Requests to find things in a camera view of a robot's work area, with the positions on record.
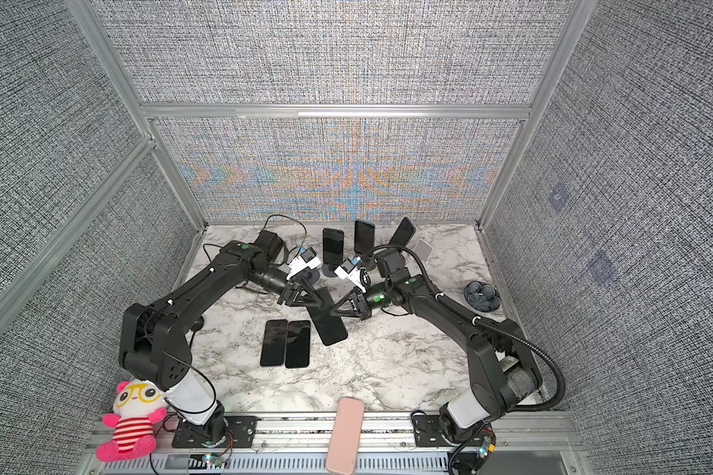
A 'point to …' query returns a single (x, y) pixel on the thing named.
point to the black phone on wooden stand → (364, 233)
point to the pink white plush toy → (139, 406)
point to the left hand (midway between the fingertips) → (318, 302)
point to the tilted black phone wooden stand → (404, 233)
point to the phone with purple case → (274, 342)
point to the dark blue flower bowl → (482, 297)
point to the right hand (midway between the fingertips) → (335, 311)
